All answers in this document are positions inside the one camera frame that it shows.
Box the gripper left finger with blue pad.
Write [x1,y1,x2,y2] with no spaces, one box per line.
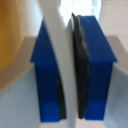
[0,19,70,128]

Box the gripper right finger with blue pad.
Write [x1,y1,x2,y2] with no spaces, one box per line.
[67,12,128,128]

